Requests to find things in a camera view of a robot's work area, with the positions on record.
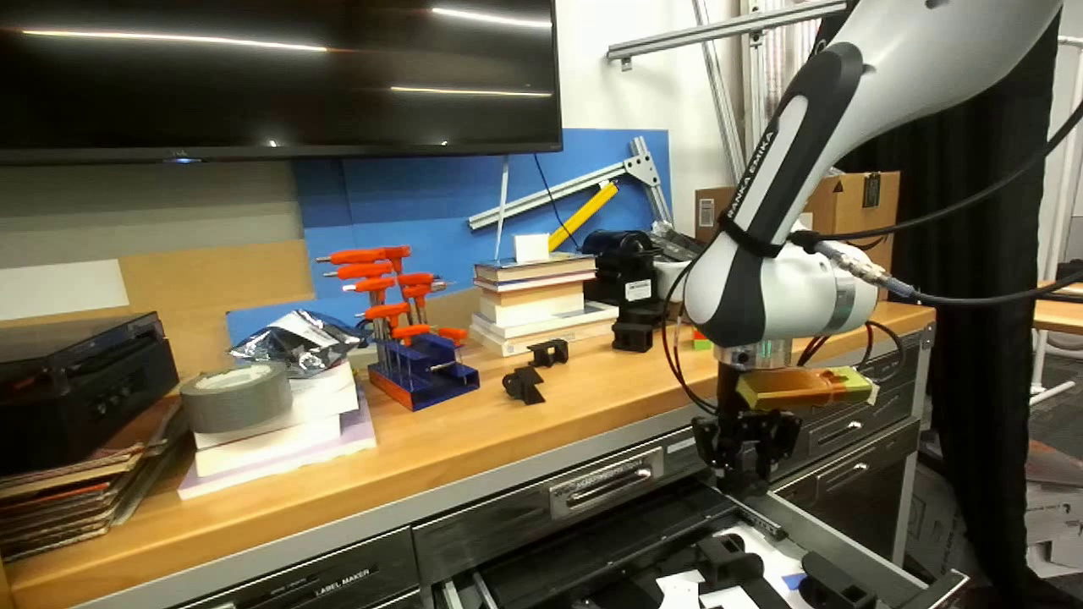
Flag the small black clip part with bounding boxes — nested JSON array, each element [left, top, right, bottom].
[[532, 338, 570, 369]]

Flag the crumpled silver foil bag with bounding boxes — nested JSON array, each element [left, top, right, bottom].
[[232, 309, 368, 379]]

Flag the wrist camera wood block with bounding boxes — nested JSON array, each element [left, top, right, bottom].
[[739, 366, 877, 414]]

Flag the cardboard box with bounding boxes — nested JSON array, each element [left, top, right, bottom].
[[692, 168, 903, 275]]

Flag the stack of books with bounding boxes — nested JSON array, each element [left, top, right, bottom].
[[471, 255, 621, 355]]

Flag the grey duct tape roll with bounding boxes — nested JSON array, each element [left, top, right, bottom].
[[181, 361, 293, 432]]

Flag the orange hex key set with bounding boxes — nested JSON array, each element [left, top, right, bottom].
[[325, 243, 480, 410]]

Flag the yellow level tool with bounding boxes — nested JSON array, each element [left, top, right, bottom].
[[550, 181, 621, 255]]

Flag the black part in drawer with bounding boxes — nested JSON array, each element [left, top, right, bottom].
[[694, 536, 790, 609]]

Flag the black curtain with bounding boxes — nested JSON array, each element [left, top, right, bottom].
[[843, 25, 1080, 609]]

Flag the black wall monitor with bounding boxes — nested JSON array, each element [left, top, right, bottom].
[[0, 0, 561, 162]]

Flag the aluminium rail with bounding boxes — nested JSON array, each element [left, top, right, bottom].
[[469, 135, 675, 230]]

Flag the closed cabinet drawers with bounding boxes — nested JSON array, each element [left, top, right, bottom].
[[83, 338, 928, 609]]

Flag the black device box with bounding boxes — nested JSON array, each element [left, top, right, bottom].
[[0, 310, 181, 474]]

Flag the tall black bracket part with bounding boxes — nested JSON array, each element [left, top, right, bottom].
[[500, 366, 541, 405]]

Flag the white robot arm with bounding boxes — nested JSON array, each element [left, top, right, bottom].
[[680, 0, 1062, 480]]

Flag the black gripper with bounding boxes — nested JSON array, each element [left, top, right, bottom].
[[692, 366, 803, 490]]

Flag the open grey drawer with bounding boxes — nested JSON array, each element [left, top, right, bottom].
[[435, 477, 970, 609]]

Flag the white paper stack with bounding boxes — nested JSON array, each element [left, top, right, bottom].
[[175, 361, 377, 499]]

